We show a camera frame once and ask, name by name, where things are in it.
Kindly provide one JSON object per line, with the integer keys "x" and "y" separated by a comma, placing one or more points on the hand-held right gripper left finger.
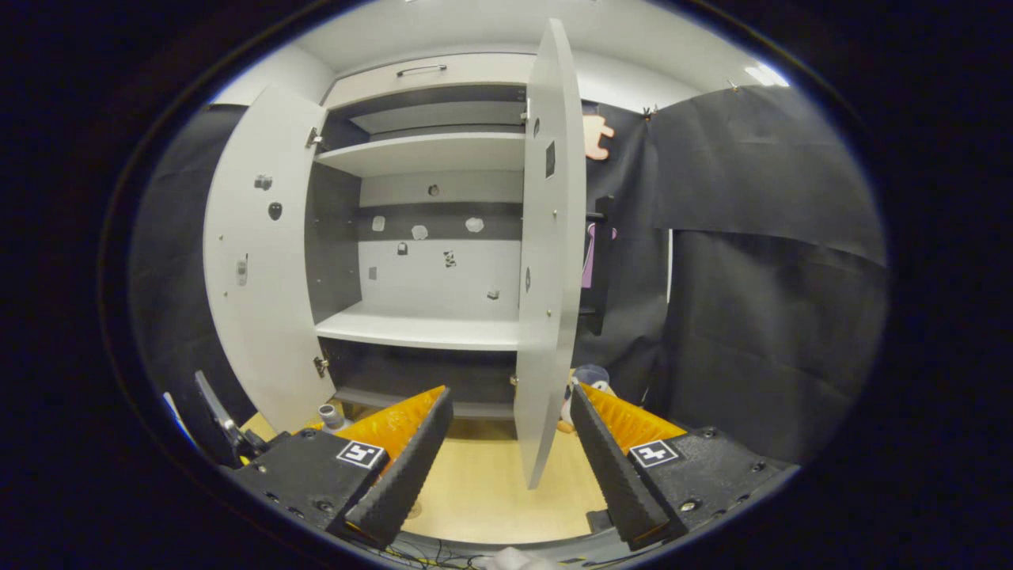
{"x": 407, "y": 475}

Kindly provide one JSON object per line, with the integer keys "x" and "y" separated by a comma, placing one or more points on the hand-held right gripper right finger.
{"x": 613, "y": 479}

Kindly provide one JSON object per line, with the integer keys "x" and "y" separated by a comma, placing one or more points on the silver bottle with pink label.
{"x": 331, "y": 416}

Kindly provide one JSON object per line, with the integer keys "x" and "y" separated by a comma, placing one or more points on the white cabinet door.
{"x": 550, "y": 237}
{"x": 261, "y": 277}

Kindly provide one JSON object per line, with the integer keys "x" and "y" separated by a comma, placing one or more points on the white cabinet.
{"x": 435, "y": 277}

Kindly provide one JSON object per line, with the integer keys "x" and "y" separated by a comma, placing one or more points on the white cabinet shelf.
{"x": 427, "y": 152}
{"x": 419, "y": 326}

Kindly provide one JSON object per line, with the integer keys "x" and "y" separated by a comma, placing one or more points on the white cabinet drawer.
{"x": 475, "y": 73}

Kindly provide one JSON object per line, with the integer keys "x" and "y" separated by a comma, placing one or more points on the penguin plush toy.
{"x": 589, "y": 376}

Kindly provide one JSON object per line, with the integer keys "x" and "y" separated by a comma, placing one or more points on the black backdrop cloth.
{"x": 752, "y": 317}

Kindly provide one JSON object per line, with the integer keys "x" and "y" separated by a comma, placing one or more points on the small ceiling light panel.
{"x": 766, "y": 75}

